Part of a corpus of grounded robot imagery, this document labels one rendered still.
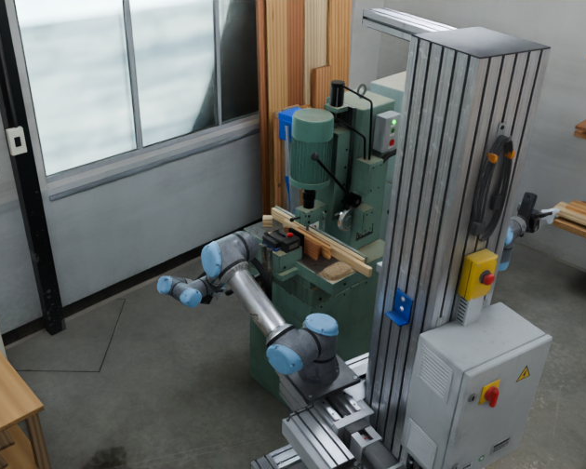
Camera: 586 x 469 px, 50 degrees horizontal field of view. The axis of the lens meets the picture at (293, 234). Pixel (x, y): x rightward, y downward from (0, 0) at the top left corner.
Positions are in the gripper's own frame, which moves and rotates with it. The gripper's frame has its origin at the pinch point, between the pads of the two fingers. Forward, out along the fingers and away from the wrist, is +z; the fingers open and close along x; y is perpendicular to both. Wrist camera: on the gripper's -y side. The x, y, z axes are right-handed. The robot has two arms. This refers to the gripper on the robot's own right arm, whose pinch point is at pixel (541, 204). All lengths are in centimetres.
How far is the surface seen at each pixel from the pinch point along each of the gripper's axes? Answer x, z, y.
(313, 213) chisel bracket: -81, -51, 8
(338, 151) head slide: -73, -42, -21
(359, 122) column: -68, -33, -32
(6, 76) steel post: -200, -125, -56
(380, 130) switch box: -64, -24, -27
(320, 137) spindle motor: -72, -54, -30
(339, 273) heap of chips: -56, -63, 24
